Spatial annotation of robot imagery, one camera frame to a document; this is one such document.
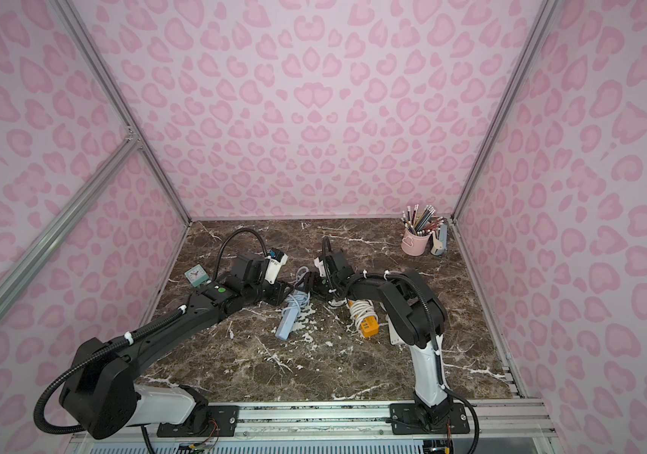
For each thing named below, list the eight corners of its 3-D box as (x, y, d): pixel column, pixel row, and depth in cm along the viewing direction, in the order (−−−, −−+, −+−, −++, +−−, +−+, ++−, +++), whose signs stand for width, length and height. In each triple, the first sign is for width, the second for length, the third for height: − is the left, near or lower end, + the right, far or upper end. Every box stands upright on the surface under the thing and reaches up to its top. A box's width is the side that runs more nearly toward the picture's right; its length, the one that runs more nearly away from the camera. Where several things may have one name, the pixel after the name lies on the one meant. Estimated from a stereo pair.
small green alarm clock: (186, 277, 105) (183, 272, 103) (201, 267, 107) (198, 262, 105) (195, 288, 101) (192, 284, 99) (211, 278, 104) (208, 274, 102)
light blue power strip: (274, 337, 90) (271, 330, 86) (288, 310, 96) (286, 303, 91) (287, 342, 89) (284, 335, 84) (300, 315, 95) (298, 307, 90)
